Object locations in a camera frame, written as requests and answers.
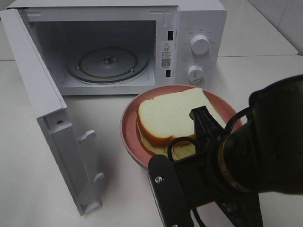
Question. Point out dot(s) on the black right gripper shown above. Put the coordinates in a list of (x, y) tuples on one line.
[(199, 174)]

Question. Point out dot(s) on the white bread sandwich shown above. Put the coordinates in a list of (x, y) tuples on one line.
[(166, 117)]

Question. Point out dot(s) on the pink round plate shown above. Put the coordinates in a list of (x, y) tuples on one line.
[(128, 128)]

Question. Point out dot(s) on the white microwave door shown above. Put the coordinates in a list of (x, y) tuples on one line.
[(51, 114)]

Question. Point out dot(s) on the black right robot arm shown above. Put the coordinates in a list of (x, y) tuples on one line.
[(259, 150)]

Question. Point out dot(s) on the lower white timer knob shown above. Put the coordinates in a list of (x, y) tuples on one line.
[(195, 73)]

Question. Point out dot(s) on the upper white power knob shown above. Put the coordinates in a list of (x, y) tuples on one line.
[(200, 44)]

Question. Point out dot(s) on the white warning label sticker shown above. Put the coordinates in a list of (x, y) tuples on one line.
[(166, 54)]

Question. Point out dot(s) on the white microwave oven body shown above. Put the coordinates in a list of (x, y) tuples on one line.
[(62, 28)]

